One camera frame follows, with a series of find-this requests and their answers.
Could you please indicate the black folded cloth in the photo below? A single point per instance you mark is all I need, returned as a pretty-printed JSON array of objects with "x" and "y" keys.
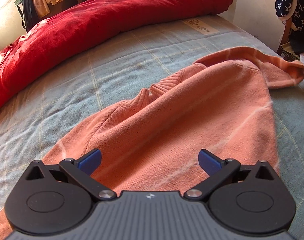
[{"x": 301, "y": 42}]

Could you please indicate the red quilt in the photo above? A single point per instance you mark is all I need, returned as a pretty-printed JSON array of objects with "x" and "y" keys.
[{"x": 91, "y": 30}]

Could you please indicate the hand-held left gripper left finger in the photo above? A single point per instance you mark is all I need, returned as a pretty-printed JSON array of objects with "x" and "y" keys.
[{"x": 91, "y": 161}]

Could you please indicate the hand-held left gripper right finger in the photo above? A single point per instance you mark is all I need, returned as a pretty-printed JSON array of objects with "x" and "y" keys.
[{"x": 209, "y": 163}]

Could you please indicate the pink striped knit sweater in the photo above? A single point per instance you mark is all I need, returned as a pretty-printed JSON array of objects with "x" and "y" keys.
[{"x": 179, "y": 117}]

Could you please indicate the grey-blue plaid bed sheet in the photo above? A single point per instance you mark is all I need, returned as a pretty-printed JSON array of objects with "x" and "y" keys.
[{"x": 66, "y": 80}]

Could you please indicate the patterned chair cushion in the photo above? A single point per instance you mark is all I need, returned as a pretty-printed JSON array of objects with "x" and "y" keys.
[{"x": 288, "y": 52}]

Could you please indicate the wooden chair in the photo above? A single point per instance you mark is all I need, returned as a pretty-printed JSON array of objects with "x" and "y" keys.
[{"x": 286, "y": 35}]

